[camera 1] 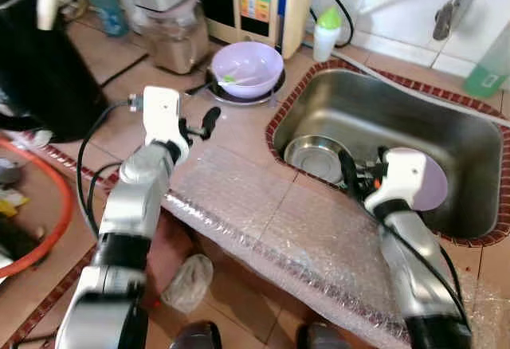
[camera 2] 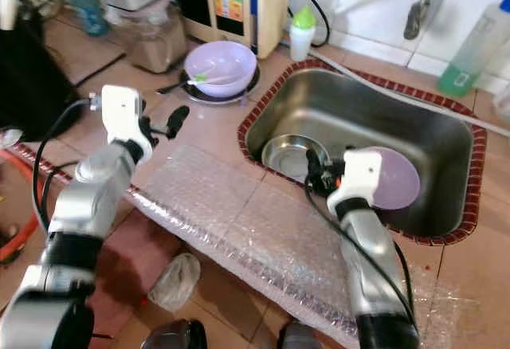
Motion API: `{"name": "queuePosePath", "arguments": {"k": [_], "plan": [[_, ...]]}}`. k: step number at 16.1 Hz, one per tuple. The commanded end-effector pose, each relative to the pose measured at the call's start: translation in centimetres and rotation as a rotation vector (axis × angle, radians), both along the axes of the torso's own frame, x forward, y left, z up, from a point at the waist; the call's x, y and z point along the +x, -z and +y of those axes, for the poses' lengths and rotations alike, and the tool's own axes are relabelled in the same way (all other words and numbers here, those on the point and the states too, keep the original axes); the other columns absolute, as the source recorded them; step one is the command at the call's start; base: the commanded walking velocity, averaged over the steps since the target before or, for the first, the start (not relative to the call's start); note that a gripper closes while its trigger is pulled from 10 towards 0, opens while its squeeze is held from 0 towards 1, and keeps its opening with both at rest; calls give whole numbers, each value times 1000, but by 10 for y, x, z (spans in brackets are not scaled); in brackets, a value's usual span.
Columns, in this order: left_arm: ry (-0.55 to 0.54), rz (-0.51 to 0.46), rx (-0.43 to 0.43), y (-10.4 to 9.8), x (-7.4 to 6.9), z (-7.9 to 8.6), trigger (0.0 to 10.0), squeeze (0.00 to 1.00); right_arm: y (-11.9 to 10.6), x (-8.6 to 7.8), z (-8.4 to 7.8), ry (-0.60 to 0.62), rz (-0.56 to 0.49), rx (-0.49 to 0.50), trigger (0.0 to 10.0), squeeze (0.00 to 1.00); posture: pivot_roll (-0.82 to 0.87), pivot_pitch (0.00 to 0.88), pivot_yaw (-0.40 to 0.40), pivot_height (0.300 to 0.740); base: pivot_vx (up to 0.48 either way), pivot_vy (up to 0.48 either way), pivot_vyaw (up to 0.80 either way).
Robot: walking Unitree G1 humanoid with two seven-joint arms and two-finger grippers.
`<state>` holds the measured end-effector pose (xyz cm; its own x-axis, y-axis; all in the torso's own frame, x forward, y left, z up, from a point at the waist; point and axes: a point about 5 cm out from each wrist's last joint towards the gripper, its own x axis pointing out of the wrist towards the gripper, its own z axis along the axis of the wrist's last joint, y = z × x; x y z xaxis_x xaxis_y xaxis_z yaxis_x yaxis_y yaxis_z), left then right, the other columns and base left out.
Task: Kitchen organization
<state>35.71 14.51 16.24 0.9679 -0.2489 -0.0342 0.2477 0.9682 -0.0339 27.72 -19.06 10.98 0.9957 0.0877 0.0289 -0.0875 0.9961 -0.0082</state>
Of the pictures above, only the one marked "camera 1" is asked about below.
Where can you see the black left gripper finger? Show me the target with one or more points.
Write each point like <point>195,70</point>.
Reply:
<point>212,119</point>

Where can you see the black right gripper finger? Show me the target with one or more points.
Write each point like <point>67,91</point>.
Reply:
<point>350,170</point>

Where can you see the lilac plastic bowl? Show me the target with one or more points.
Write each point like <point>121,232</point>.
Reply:
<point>434,178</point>
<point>251,66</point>

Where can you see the white and green spoon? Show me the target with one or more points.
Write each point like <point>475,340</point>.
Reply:
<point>227,80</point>

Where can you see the stainless steel sink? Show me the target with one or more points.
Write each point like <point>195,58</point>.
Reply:
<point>374,110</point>

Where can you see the white appliance with clear jar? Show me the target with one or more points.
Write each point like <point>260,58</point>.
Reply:
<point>179,46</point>

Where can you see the bubble wrap sheet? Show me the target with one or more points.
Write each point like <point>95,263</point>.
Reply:
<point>263,213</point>

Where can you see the white bottle with green cap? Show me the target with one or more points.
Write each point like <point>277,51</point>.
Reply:
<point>325,42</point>

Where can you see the beige and black water ioniser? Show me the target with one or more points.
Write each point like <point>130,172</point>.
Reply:
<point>295,6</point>

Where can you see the teal plastic bottle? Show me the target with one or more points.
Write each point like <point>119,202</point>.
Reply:
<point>107,10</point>

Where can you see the small white plug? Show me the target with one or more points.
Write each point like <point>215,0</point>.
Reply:
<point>41,138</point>

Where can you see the crumpled clear plastic bag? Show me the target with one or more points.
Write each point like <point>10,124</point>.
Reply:
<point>187,281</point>

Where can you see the clear bottle with green soap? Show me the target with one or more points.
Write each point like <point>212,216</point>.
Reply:
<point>484,82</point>

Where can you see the black electric kettle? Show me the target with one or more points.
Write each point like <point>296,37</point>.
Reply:
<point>48,70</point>

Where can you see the orange round basin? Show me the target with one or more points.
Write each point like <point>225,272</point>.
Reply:
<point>60,221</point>

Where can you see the black right robot foot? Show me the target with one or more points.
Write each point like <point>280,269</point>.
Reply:
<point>323,339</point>

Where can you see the black robot foot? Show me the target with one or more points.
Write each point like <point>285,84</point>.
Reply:
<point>195,337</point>
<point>323,339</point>

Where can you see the metal faucet spout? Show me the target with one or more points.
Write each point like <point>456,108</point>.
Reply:
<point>444,22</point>

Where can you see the grey round tin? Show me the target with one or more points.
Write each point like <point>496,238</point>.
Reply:
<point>9,172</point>

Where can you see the yellow wrapper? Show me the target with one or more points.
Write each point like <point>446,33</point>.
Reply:
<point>12,205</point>

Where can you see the black left robot foot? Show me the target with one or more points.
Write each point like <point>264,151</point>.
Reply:
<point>195,337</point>

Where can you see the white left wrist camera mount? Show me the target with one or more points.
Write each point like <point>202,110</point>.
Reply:
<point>163,114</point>

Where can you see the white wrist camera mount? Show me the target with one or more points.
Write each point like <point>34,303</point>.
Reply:
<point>163,114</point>
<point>398,174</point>

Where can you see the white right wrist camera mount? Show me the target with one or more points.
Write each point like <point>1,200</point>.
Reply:
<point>398,174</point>

